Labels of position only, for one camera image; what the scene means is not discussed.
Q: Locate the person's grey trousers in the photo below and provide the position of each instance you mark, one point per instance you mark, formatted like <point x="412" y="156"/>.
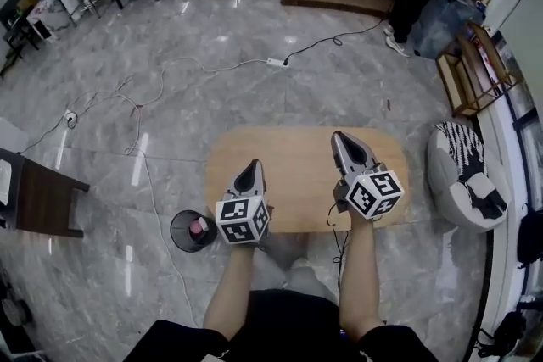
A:
<point x="301" y="267"/>

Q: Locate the person's left forearm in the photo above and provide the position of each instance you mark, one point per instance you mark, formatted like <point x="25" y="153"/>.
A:
<point x="231" y="292"/>

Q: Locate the dark wooden side table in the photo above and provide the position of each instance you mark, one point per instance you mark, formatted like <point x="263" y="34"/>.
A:
<point x="46" y="199"/>

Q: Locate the black mesh waste bin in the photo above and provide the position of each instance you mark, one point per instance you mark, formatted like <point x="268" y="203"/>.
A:
<point x="180" y="233"/>

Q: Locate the pink round lid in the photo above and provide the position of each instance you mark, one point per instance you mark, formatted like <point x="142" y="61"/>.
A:
<point x="196" y="229"/>

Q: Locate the plastic wrapped grey panel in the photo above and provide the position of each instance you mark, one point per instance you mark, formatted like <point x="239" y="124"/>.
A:
<point x="449" y="17"/>

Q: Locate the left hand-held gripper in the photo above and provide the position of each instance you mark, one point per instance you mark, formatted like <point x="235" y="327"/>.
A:
<point x="242" y="220"/>

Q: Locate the black white striped cushion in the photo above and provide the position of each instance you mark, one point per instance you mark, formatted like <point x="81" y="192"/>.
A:
<point x="462" y="148"/>

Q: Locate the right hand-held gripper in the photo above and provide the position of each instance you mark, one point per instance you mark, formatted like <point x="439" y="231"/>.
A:
<point x="375" y="195"/>

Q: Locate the grey beanbag chair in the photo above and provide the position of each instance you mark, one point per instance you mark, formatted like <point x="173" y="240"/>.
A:
<point x="458" y="199"/>

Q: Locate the person's right forearm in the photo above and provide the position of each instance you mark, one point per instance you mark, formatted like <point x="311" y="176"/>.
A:
<point x="360" y="280"/>

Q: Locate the white power strip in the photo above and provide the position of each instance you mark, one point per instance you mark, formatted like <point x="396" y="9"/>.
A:
<point x="275" y="62"/>

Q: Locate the wooden frame shelf rack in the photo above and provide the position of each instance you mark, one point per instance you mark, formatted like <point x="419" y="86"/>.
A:
<point x="475" y="72"/>

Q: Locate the black cloth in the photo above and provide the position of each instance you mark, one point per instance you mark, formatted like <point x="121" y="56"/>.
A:
<point x="488" y="199"/>

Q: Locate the person's black shirt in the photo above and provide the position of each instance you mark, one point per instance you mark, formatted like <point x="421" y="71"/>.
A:
<point x="288" y="335"/>

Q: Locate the black backpack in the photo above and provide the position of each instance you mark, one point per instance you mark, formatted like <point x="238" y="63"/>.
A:
<point x="505" y="332"/>
<point x="530" y="237"/>

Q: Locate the oval wooden table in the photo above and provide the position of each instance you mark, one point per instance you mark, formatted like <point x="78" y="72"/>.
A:
<point x="297" y="165"/>

